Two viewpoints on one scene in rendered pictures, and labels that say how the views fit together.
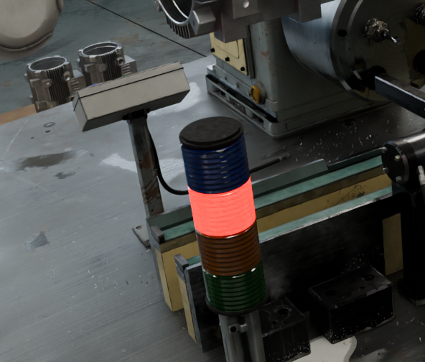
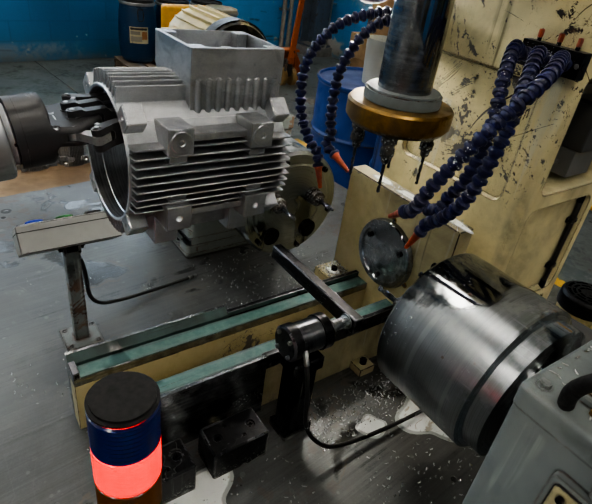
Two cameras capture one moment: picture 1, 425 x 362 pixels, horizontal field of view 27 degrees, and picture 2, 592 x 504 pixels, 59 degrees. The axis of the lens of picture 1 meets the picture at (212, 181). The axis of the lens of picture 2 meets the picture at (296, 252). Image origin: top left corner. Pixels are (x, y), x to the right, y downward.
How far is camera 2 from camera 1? 44 cm
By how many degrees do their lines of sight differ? 17
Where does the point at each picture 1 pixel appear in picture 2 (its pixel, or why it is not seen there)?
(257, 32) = not seen: hidden behind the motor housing
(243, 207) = (148, 472)
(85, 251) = (12, 349)
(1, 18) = not seen: outside the picture
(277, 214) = (182, 352)
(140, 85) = (77, 227)
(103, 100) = (39, 238)
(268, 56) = not seen: hidden behind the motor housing
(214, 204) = (116, 473)
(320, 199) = (218, 340)
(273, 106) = (189, 234)
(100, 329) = (9, 444)
